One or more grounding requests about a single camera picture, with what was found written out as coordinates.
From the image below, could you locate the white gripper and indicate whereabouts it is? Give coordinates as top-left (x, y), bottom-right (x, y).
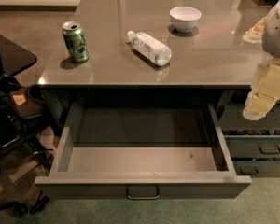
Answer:
top-left (243, 17), bottom-right (280, 121)

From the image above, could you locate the grey top drawer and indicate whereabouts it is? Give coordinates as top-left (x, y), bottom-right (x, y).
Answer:
top-left (35, 103), bottom-right (251, 199)

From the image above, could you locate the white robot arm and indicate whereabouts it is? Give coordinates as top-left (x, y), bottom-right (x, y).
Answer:
top-left (243, 0), bottom-right (280, 120)

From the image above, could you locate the grey right drawer unit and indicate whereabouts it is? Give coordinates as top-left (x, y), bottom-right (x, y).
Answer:
top-left (217, 90), bottom-right (280, 177)

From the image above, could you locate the white ceramic bowl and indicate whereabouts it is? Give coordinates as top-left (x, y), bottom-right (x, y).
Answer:
top-left (169, 7), bottom-right (202, 32)

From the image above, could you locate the clear plastic water bottle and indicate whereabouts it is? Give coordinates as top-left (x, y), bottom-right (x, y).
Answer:
top-left (127, 31), bottom-right (172, 66)

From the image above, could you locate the green soda can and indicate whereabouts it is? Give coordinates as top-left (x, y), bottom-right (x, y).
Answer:
top-left (63, 21), bottom-right (89, 63)

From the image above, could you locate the black office chair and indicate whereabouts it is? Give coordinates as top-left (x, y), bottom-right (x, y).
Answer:
top-left (0, 21), bottom-right (54, 217)

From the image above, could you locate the metal drawer handle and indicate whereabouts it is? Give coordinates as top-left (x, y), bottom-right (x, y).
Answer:
top-left (126, 186), bottom-right (160, 201)

